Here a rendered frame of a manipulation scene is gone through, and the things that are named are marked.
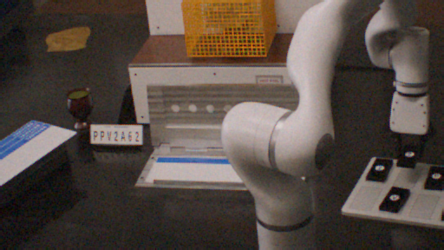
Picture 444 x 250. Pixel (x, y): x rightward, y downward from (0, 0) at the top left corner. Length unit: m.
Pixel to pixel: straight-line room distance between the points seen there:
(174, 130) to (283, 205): 0.78
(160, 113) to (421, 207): 0.77
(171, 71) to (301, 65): 0.93
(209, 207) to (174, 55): 0.57
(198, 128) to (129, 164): 0.22
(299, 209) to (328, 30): 0.36
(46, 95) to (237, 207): 0.99
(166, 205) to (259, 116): 0.67
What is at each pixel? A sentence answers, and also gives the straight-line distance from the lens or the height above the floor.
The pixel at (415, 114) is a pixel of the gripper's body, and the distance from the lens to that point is 2.35.
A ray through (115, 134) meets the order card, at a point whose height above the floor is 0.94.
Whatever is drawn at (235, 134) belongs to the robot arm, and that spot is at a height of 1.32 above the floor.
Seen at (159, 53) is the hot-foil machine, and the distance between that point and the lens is 2.80.
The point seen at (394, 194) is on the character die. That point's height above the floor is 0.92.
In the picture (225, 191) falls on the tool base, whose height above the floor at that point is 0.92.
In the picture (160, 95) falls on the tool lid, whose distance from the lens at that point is 2.57.
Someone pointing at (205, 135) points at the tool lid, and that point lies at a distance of 2.57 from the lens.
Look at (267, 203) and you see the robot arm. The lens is 1.88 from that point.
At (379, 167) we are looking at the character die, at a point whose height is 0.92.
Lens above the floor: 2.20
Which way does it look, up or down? 28 degrees down
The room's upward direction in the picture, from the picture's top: 7 degrees counter-clockwise
